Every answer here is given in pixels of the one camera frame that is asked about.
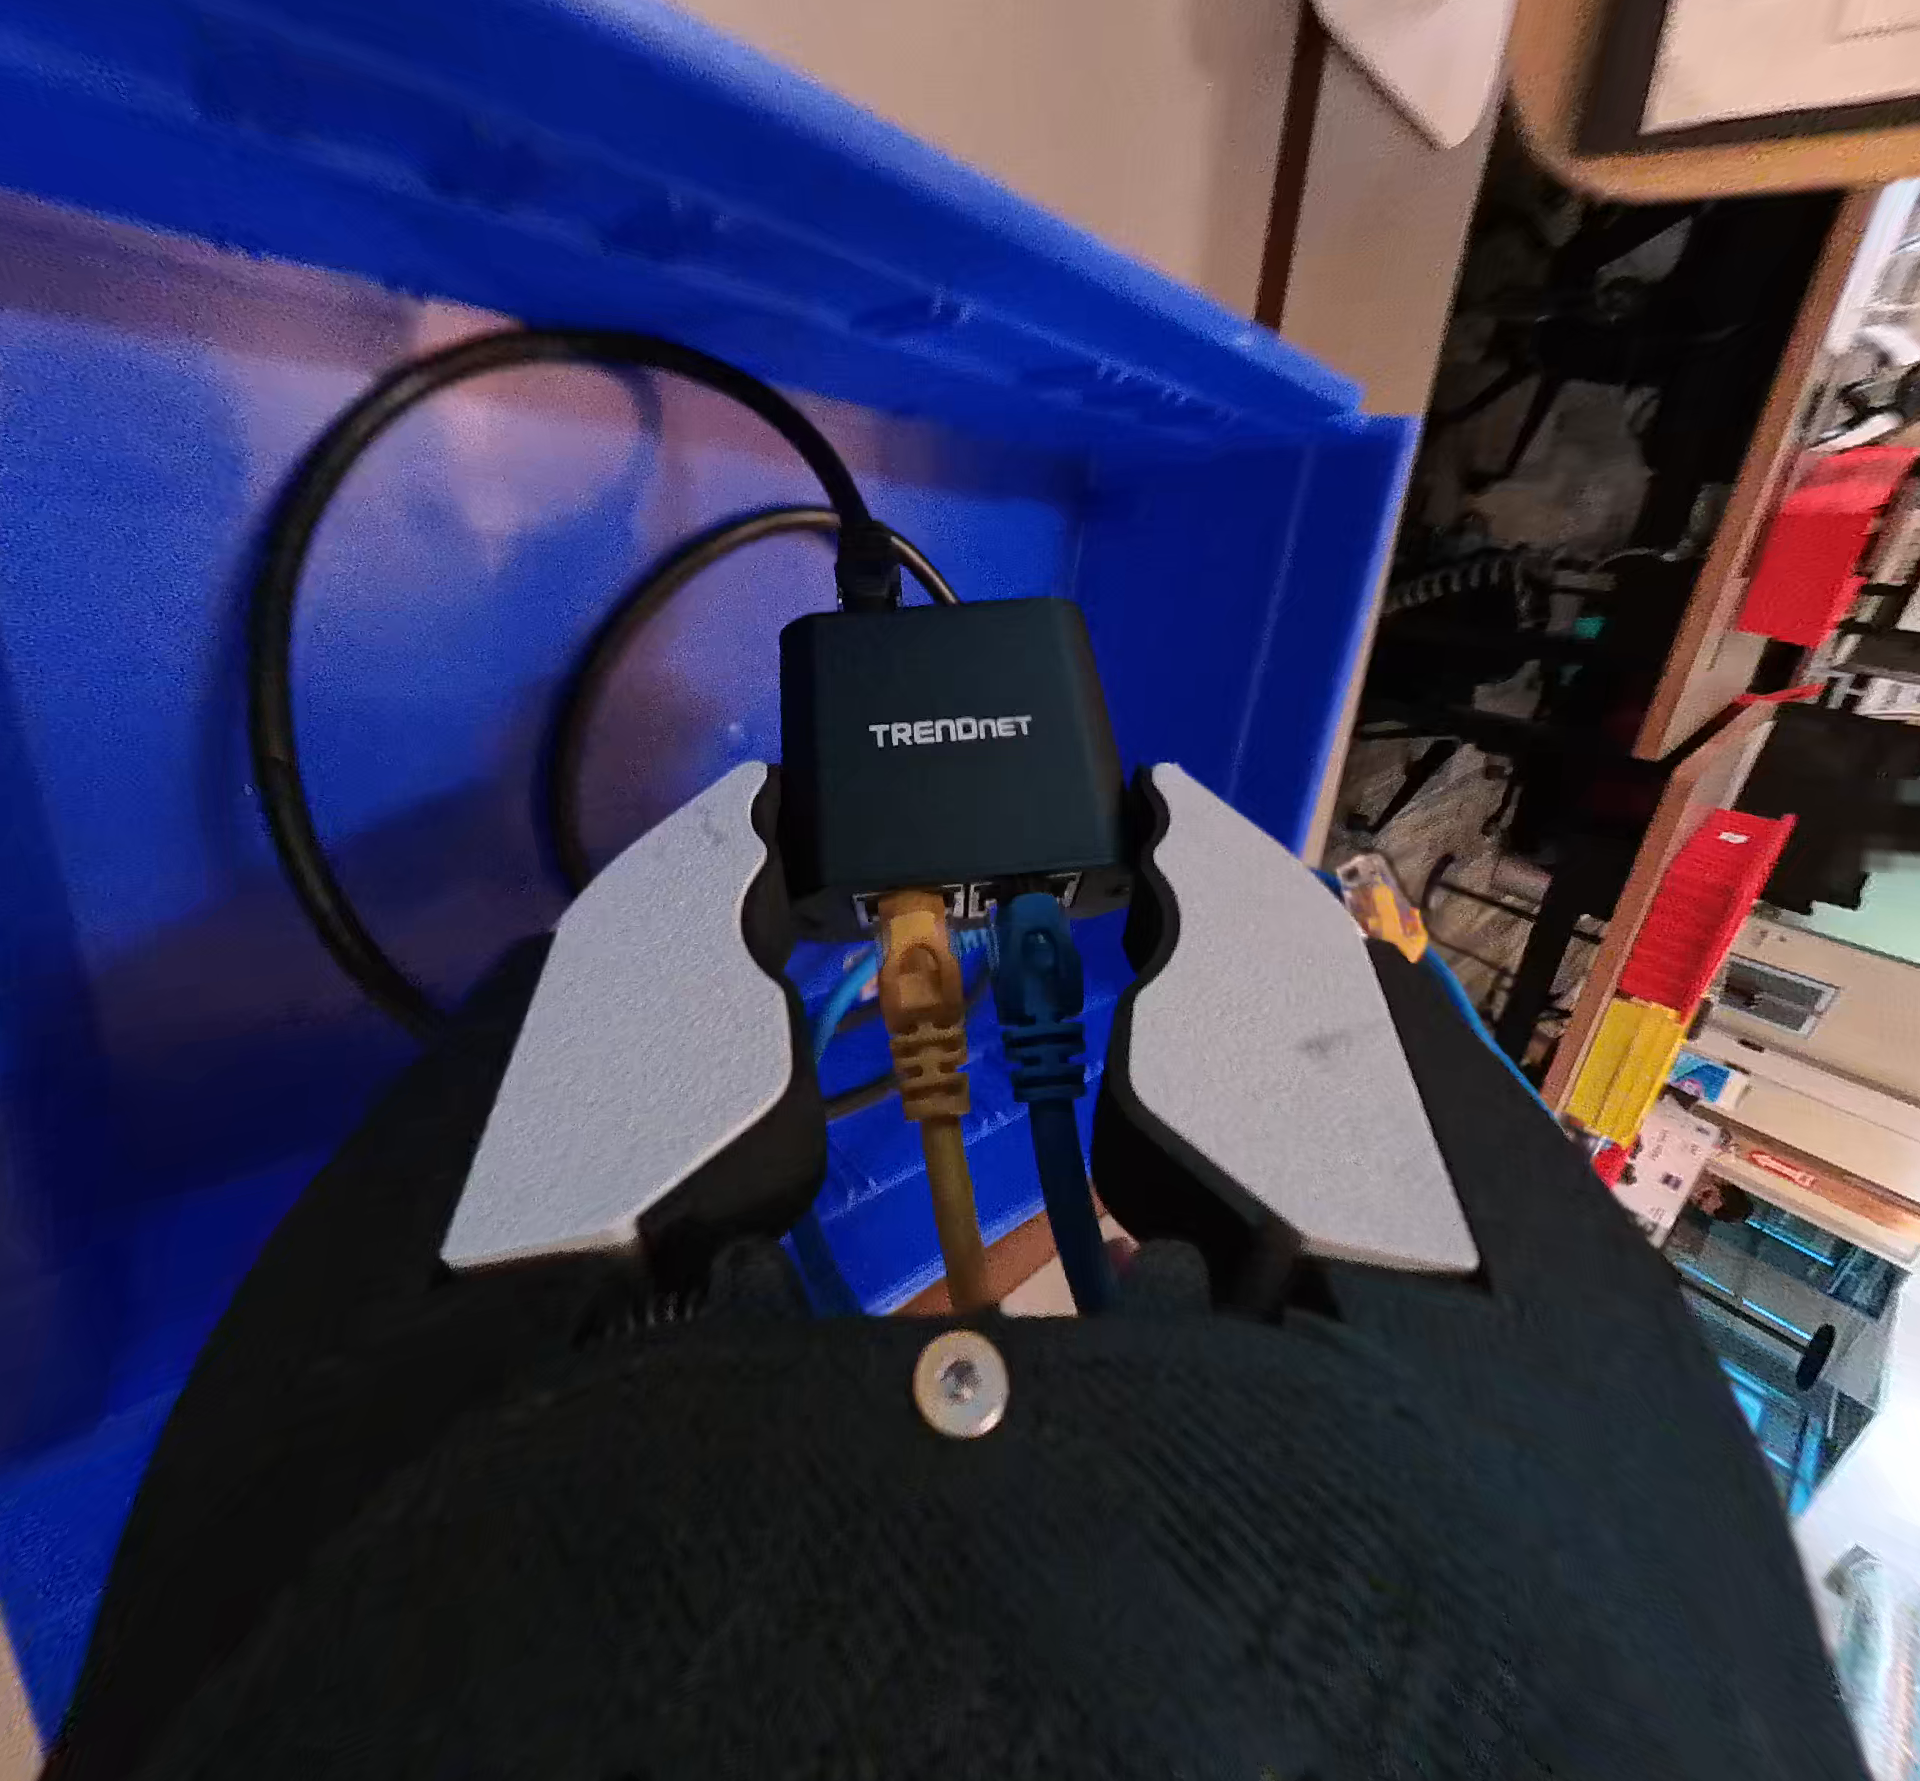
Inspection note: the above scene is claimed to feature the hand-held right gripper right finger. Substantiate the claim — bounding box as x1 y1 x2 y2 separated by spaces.
1089 760 1487 1282

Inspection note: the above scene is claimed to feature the small yellow shelf bin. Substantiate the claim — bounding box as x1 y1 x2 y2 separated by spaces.
1556 995 1693 1151

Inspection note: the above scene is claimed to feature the black power cable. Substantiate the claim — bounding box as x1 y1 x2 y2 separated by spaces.
245 327 965 1050

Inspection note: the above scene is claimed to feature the yellow ethernet cable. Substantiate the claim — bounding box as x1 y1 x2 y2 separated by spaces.
876 850 1430 1315

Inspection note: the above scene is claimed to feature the red shelf bin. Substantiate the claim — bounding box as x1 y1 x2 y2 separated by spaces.
1615 806 1797 1021
1736 443 1920 649

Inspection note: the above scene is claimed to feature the wooden shelf unit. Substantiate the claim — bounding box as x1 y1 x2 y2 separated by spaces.
1541 177 1920 1114

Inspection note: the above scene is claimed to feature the large blue plastic bin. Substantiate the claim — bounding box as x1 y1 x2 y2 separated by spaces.
0 0 1424 1757

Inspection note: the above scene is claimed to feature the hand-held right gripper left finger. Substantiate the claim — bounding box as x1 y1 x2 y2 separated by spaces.
438 760 829 1281

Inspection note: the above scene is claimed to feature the black network switch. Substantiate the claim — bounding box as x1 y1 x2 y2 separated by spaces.
773 595 1133 947

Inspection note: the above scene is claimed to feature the blue ethernet cable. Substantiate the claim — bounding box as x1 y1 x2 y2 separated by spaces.
781 887 1123 1320

